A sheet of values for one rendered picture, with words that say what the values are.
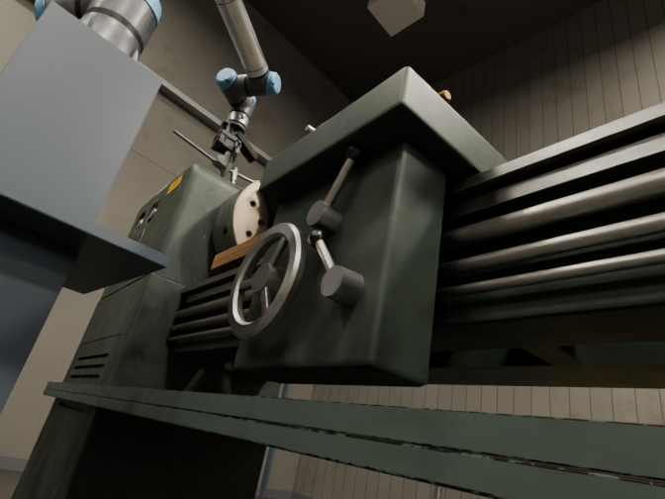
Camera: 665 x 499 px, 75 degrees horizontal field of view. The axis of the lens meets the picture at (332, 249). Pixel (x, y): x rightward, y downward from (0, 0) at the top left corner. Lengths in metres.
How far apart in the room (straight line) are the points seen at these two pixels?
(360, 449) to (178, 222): 1.06
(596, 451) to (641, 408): 3.51
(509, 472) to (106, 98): 0.80
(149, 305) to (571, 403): 3.25
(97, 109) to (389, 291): 0.61
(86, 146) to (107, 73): 0.14
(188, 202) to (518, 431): 1.18
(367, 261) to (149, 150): 4.27
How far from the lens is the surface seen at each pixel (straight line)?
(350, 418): 0.34
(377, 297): 0.42
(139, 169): 4.54
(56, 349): 4.07
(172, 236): 1.29
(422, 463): 0.29
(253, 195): 1.25
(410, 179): 0.50
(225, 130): 1.65
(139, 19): 1.05
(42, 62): 0.87
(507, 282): 0.47
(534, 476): 0.26
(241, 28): 1.49
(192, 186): 1.36
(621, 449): 0.24
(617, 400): 3.79
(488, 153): 0.60
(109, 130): 0.85
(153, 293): 1.23
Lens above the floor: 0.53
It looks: 25 degrees up
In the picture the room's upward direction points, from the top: 12 degrees clockwise
